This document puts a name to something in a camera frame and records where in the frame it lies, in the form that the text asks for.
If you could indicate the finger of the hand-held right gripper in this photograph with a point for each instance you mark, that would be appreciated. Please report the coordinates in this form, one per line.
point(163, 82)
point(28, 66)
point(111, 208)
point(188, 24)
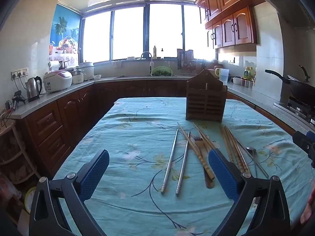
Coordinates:
point(312, 145)
point(300, 140)

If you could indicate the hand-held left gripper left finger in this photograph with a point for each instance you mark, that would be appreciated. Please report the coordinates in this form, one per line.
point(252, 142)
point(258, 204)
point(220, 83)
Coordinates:
point(94, 174)

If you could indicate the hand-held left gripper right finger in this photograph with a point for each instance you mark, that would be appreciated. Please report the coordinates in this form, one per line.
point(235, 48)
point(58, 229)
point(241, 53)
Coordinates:
point(225, 174)

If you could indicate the wooden utensil holder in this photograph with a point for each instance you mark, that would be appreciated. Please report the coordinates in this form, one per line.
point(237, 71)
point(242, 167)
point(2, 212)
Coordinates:
point(205, 103)

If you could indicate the person's right hand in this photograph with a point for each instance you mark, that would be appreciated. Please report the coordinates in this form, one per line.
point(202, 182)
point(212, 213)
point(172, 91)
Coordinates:
point(308, 211)

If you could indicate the gas stove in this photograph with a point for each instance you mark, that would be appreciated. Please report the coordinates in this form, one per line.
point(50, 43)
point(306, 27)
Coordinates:
point(297, 108)

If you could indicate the metal spoon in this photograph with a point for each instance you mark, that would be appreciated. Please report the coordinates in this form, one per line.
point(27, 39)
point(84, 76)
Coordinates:
point(251, 150)

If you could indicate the wooden fork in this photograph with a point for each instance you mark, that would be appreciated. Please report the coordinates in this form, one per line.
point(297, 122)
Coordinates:
point(197, 141)

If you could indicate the black wok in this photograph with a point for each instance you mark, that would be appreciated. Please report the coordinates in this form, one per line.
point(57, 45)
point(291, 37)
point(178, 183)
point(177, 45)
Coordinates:
point(299, 86)

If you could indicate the teal floral tablecloth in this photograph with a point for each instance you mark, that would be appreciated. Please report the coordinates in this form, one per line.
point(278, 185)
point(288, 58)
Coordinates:
point(137, 137)

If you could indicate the wooden base cabinets with countertop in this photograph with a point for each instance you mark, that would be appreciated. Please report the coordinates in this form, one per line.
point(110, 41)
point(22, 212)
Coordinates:
point(49, 127)

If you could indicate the yellow-green plastic basin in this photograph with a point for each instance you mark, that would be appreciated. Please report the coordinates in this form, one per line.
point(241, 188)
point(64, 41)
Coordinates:
point(30, 199)

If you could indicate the spice jars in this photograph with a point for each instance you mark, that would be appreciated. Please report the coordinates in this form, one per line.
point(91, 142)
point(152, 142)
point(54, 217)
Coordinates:
point(247, 83)

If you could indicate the yellow oil bottles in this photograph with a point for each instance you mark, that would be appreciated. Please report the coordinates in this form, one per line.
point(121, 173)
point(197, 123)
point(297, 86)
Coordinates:
point(249, 73)

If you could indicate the white container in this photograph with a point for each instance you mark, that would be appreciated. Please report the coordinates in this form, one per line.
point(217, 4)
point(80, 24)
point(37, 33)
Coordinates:
point(237, 80)

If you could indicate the small white bowl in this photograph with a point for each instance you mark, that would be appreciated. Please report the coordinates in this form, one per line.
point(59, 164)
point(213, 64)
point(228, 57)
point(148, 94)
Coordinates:
point(97, 77)

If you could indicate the small white steamer pot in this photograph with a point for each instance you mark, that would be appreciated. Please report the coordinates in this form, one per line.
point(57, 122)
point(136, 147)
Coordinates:
point(78, 77)

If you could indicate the white pink rice cooker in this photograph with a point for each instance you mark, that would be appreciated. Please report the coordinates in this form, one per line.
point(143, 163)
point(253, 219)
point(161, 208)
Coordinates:
point(57, 81)

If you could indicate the large white cooker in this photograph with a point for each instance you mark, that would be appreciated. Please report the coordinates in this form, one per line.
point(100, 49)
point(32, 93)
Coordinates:
point(88, 70)

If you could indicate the steel electric kettle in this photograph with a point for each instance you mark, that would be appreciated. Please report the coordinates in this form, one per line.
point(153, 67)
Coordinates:
point(33, 89)

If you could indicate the kitchen sink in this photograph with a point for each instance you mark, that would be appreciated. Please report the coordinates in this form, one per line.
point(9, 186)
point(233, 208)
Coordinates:
point(133, 76)

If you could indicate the small black device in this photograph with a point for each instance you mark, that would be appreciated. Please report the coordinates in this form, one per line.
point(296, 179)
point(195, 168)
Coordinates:
point(18, 99)

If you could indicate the pink pot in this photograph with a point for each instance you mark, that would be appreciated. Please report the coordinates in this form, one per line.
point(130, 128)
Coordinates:
point(218, 67)

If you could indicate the white cloth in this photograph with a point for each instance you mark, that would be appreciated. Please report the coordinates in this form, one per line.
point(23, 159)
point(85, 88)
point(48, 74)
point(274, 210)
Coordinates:
point(117, 64)

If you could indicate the paper towel roll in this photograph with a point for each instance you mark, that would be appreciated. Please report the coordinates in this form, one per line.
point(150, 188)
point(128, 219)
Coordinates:
point(54, 66)

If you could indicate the green colander with greens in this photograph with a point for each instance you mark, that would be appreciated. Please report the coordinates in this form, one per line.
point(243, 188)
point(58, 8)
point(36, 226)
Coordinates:
point(161, 71)

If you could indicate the white soap dish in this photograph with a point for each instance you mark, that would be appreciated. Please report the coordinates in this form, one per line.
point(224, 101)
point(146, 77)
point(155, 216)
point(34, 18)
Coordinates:
point(130, 58)

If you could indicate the dish rack with boards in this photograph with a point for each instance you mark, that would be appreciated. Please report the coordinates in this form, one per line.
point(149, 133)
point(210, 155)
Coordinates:
point(185, 59)

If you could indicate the sink faucet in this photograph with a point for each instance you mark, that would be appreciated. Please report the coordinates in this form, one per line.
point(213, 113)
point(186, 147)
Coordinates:
point(150, 65)

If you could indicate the yellow dish soap bottle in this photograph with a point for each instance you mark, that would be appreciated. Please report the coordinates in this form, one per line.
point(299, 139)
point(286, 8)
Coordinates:
point(154, 52)

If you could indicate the small dark bottle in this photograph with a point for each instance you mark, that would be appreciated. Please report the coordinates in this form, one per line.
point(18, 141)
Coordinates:
point(162, 54)

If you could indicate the steel range hood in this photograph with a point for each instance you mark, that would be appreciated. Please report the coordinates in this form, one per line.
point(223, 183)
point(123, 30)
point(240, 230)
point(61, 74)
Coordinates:
point(290, 2)

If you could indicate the kitchen window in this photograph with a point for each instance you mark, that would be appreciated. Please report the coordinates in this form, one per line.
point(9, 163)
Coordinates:
point(128, 32)

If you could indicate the wall switch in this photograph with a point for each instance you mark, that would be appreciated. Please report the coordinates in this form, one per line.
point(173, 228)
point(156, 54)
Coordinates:
point(233, 60)

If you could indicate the wall socket strip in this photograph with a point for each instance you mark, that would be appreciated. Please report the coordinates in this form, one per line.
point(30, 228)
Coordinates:
point(19, 73)

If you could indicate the wooden wall cabinets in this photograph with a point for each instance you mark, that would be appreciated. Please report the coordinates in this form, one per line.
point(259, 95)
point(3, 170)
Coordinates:
point(231, 24)

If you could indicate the fruit wall poster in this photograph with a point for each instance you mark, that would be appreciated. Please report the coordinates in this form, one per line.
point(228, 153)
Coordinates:
point(65, 27)

